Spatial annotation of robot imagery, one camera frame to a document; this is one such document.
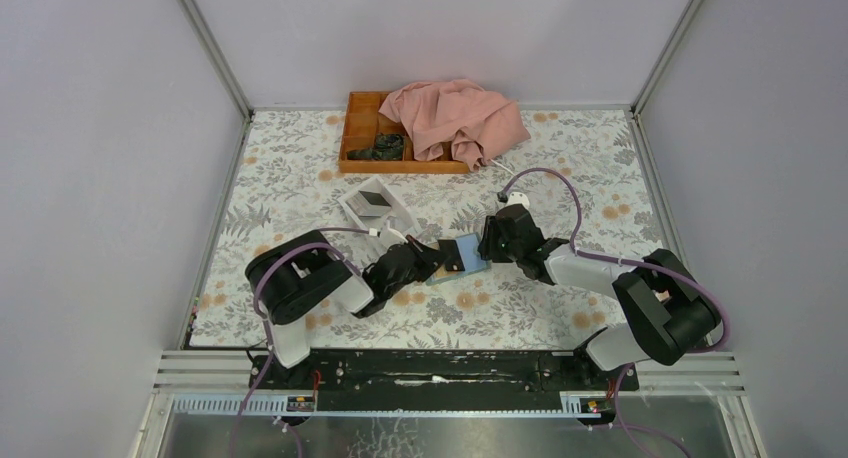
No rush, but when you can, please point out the black credit card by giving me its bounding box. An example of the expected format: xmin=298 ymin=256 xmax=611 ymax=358
xmin=437 ymin=239 xmax=465 ymax=273

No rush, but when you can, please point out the wooden compartment tray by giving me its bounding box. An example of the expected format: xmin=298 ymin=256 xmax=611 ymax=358
xmin=337 ymin=91 xmax=469 ymax=174

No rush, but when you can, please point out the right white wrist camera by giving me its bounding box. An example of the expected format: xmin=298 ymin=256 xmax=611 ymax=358
xmin=497 ymin=191 xmax=530 ymax=210

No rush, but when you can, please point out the pink cloth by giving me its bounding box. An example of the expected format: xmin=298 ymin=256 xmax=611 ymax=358
xmin=379 ymin=79 xmax=531 ymax=171

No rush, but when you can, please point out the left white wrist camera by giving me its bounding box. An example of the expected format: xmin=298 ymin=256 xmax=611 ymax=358
xmin=368 ymin=221 xmax=408 ymax=247

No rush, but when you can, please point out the dark green crumpled item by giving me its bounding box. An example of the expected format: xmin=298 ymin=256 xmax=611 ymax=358
xmin=346 ymin=133 xmax=405 ymax=161

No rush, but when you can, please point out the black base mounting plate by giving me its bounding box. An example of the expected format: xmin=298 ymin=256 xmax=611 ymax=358
xmin=247 ymin=348 xmax=639 ymax=408

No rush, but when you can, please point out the white plastic card box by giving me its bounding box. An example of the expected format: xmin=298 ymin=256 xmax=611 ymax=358
xmin=337 ymin=175 xmax=420 ymax=235

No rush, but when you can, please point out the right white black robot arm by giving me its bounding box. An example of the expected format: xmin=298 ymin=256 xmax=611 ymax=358
xmin=478 ymin=204 xmax=723 ymax=390

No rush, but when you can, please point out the green card holder wallet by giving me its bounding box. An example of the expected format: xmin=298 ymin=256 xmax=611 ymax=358
xmin=426 ymin=233 xmax=491 ymax=286

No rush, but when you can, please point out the white slotted cable duct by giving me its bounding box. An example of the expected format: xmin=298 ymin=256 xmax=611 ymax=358
xmin=172 ymin=393 xmax=603 ymax=419

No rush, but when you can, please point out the floral patterned table mat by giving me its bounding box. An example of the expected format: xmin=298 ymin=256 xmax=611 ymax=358
xmin=188 ymin=110 xmax=663 ymax=350

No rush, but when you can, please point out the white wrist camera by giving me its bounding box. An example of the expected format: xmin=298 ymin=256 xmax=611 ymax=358
xmin=497 ymin=191 xmax=530 ymax=210
xmin=368 ymin=221 xmax=408 ymax=247

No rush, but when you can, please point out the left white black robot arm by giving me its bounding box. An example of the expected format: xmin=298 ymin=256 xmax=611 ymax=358
xmin=245 ymin=230 xmax=448 ymax=389

